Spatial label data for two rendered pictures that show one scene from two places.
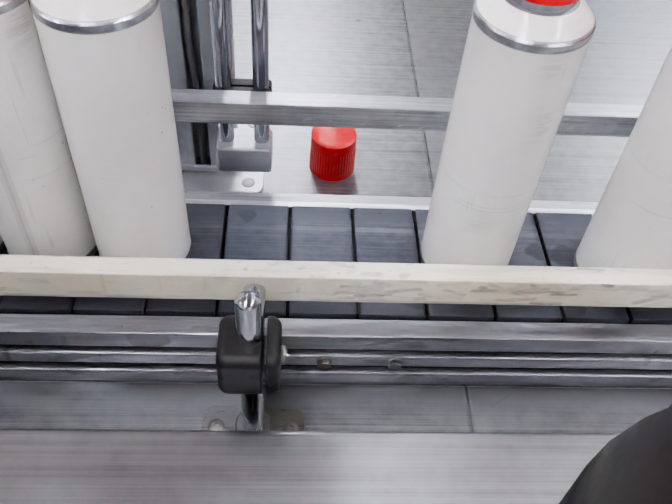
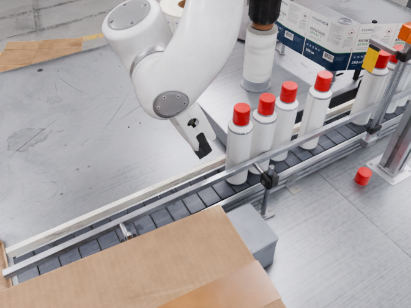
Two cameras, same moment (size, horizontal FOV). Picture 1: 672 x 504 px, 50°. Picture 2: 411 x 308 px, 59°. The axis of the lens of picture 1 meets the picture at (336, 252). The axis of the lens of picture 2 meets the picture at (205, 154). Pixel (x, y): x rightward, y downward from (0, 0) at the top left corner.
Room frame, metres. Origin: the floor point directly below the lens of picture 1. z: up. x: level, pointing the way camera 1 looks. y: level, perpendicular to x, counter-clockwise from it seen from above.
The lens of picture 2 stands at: (0.78, -0.59, 1.51)
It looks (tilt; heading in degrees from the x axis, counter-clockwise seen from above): 45 degrees down; 155
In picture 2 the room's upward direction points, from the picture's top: straight up
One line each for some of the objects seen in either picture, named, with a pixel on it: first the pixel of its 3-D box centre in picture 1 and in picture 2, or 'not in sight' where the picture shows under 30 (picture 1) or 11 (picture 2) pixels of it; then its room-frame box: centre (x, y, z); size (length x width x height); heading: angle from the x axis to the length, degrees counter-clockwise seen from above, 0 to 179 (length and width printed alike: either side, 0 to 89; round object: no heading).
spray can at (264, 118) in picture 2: not in sight; (262, 135); (0.30, -0.23, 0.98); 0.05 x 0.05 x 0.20
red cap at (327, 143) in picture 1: (332, 149); (362, 175); (0.41, 0.01, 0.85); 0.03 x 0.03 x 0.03
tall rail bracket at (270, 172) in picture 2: not in sight; (260, 186); (0.38, -0.27, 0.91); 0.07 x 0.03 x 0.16; 5
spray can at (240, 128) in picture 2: not in sight; (238, 145); (0.31, -0.29, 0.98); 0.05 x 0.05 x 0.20
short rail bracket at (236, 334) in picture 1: (253, 371); not in sight; (0.19, 0.04, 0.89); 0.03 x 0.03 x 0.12; 5
